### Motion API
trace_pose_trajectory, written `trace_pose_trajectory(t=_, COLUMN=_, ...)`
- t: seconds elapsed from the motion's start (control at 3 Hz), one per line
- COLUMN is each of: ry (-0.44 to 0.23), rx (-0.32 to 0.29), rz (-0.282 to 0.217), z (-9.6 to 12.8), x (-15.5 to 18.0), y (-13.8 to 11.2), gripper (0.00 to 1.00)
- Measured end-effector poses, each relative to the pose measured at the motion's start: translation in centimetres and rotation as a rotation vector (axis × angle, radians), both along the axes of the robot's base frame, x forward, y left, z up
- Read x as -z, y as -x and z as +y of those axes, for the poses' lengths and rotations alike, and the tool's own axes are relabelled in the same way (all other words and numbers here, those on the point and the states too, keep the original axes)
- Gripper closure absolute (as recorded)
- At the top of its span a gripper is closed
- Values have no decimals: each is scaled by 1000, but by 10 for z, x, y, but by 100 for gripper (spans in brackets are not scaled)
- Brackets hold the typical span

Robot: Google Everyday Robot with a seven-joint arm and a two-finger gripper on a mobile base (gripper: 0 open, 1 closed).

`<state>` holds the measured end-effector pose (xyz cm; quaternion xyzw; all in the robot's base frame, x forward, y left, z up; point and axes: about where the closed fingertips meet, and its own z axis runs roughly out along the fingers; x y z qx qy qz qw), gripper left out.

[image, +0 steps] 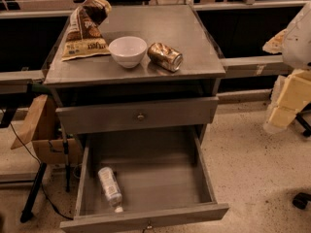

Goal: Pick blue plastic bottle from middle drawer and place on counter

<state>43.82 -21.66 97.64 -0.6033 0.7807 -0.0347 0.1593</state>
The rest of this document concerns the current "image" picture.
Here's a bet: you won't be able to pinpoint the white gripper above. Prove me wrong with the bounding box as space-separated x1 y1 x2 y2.
262 29 311 134

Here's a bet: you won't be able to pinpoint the clear plastic water bottle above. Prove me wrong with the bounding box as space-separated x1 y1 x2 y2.
98 167 123 213

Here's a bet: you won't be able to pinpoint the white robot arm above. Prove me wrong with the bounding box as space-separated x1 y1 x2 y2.
262 2 311 134

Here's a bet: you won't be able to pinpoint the closed top drawer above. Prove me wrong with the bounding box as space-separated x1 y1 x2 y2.
56 97 219 134

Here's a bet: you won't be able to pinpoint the open middle drawer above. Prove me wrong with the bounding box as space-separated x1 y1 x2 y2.
60 126 228 233

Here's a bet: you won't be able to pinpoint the crushed gold soda can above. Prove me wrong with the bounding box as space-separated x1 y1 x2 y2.
147 43 183 72

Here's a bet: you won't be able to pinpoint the black chair caster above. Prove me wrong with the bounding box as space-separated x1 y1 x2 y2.
293 192 311 210

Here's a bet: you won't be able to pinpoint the white bowl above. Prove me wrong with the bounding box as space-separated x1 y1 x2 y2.
109 36 147 68

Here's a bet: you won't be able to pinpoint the brown chip bag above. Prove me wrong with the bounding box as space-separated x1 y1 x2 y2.
61 0 112 61

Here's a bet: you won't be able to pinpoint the cardboard box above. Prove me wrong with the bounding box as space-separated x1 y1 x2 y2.
32 139 83 164

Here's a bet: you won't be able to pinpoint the wooden board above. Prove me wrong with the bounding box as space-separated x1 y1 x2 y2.
11 95 48 150

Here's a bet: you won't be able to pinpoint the black tripod stand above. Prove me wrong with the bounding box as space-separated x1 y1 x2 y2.
20 138 70 223

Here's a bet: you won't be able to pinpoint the black cable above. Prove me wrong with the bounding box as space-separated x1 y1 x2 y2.
9 122 74 221

